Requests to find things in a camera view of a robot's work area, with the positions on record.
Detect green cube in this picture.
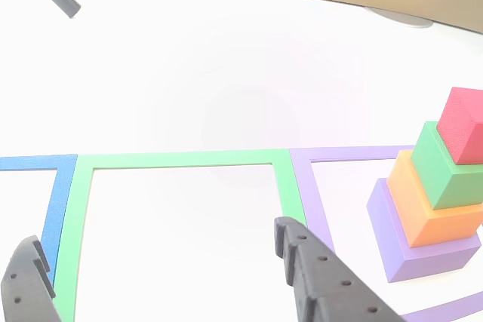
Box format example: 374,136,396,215
410,121,483,210

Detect small red cube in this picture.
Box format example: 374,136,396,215
436,86,483,166

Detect large purple cube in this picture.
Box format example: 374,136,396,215
365,177,482,284

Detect orange cube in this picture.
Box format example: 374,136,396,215
386,149,483,250

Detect grey round disc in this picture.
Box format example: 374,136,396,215
364,7,434,29

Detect purple square frame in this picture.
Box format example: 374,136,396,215
288,144,483,322

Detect green square frame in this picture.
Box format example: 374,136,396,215
52,148,309,322

